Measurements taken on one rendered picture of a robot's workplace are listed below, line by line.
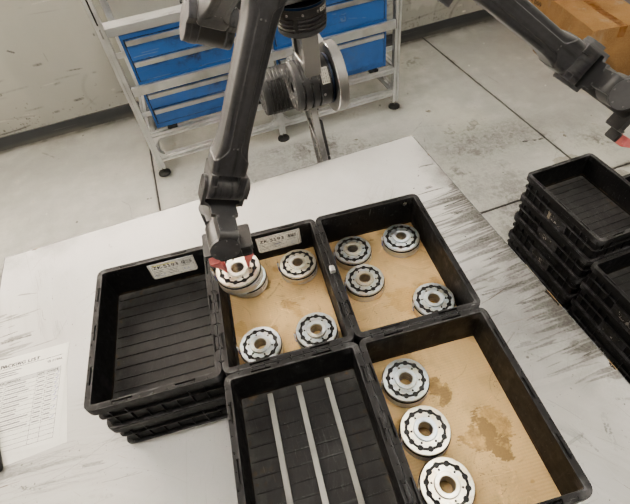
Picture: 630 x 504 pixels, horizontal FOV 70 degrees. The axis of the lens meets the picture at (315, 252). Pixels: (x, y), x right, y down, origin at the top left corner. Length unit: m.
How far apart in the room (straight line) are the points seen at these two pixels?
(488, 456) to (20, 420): 1.17
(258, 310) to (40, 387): 0.66
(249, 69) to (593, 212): 1.59
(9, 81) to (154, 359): 2.94
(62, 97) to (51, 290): 2.36
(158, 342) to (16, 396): 0.46
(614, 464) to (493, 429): 0.31
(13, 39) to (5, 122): 0.62
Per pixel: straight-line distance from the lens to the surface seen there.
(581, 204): 2.07
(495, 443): 1.06
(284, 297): 1.22
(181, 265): 1.29
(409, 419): 1.02
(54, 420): 1.44
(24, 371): 1.57
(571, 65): 1.06
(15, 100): 3.94
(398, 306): 1.18
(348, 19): 3.00
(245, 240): 0.95
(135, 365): 1.24
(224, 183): 0.83
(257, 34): 0.72
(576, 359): 1.36
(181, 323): 1.25
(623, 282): 2.00
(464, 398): 1.08
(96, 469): 1.32
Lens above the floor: 1.81
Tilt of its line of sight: 49 degrees down
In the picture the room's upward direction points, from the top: 9 degrees counter-clockwise
